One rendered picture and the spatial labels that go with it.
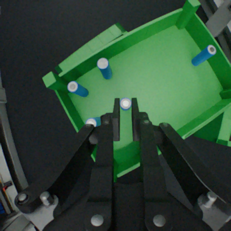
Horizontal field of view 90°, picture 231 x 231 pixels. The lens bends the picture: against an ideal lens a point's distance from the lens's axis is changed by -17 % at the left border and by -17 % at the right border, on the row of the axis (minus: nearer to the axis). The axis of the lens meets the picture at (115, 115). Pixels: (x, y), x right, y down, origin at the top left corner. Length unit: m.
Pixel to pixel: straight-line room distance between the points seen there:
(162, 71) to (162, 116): 0.09
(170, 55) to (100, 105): 0.18
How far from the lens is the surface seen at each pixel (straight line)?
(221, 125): 0.60
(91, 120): 0.21
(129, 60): 0.29
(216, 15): 0.90
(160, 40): 0.32
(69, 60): 0.55
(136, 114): 0.15
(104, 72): 0.24
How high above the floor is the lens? 0.67
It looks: 86 degrees down
